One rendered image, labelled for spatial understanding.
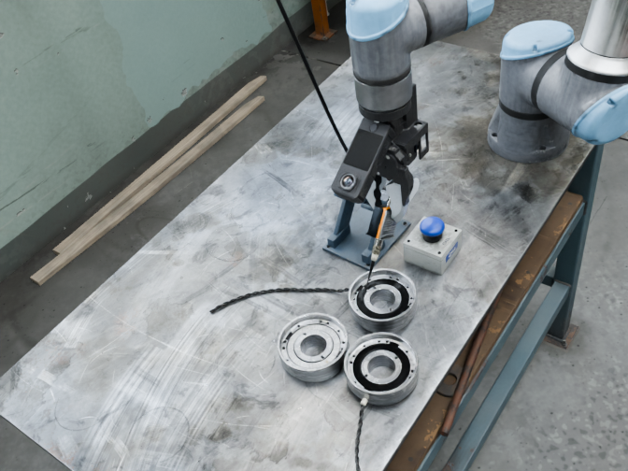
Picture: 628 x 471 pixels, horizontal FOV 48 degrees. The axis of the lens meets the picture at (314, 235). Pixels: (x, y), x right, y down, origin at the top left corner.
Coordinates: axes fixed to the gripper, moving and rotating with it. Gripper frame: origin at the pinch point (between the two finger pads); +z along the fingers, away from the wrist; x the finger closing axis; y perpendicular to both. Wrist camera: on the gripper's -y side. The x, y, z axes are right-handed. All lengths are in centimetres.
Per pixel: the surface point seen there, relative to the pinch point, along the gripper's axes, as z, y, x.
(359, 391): 9.6, -23.0, -10.3
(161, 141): 90, 65, 160
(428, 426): 38.1, -9.2, -12.0
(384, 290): 10.5, -5.6, -2.7
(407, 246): 9.0, 3.1, -1.5
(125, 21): 39, 68, 160
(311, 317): 9.6, -16.4, 3.4
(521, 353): 69, 34, -10
